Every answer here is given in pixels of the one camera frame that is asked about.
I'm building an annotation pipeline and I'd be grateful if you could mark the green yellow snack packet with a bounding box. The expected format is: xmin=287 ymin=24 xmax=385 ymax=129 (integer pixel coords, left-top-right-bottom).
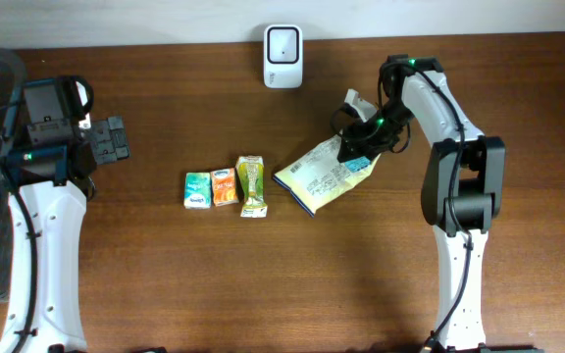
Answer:
xmin=235 ymin=156 xmax=268 ymax=219

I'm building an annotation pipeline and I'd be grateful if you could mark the orange tissue pack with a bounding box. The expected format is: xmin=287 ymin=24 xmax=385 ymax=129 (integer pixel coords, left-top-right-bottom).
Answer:
xmin=210 ymin=168 xmax=238 ymax=207

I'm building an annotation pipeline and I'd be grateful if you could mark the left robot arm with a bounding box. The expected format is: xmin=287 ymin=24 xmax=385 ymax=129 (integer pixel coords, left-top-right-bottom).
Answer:
xmin=0 ymin=76 xmax=130 ymax=352

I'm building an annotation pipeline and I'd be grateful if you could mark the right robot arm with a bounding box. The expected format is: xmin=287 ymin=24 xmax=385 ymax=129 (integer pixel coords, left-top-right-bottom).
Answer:
xmin=334 ymin=54 xmax=506 ymax=352

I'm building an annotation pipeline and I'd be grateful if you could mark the white barcode scanner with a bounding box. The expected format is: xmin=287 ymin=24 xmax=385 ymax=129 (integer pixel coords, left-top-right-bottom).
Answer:
xmin=263 ymin=24 xmax=304 ymax=89

